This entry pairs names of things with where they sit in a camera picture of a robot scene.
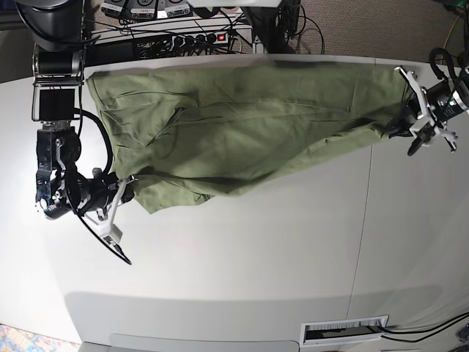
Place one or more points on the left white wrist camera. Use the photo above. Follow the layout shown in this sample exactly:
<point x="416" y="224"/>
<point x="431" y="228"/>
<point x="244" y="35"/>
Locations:
<point x="422" y="137"/>

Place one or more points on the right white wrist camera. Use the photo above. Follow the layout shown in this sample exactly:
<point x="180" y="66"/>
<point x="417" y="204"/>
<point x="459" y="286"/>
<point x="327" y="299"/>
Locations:
<point x="112" y="236"/>

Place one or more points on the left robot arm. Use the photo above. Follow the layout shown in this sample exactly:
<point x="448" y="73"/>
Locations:
<point x="442" y="64"/>

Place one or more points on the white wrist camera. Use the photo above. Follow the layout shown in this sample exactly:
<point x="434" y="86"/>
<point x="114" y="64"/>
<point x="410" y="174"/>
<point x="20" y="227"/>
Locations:
<point x="112" y="236"/>
<point x="422" y="137"/>

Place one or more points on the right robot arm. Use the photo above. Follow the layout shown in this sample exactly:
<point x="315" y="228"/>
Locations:
<point x="58" y="71"/>

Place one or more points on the white table cable grommet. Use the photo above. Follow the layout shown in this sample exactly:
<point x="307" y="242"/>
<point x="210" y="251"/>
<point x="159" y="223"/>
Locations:
<point x="342" y="332"/>

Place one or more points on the black power strip red switch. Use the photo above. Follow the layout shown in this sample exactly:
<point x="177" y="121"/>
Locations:
<point x="212" y="39"/>

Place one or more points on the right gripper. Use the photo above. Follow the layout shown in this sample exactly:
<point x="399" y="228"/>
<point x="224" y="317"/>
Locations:
<point x="102" y="195"/>

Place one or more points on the green T-shirt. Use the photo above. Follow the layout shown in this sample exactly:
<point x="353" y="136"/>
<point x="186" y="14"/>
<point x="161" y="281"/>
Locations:
<point x="194" y="133"/>

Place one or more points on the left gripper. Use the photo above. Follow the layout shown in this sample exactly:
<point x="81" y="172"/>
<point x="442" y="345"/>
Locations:
<point x="432" y="107"/>

